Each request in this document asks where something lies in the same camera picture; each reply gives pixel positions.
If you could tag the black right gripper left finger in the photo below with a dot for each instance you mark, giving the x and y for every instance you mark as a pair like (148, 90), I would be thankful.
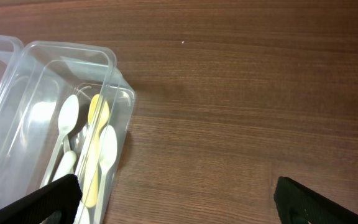
(56, 202)

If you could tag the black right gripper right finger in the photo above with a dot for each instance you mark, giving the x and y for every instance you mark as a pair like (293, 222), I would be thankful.
(296, 203)

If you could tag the white plastic spoon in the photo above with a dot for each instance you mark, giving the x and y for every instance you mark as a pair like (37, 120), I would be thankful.
(66, 122)
(66, 165)
(82, 215)
(107, 158)

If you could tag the right clear plastic container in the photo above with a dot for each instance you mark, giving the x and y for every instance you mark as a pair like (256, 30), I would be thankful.
(32, 93)

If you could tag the yellow plastic spoon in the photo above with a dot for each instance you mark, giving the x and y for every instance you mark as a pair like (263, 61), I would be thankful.
(90, 185)

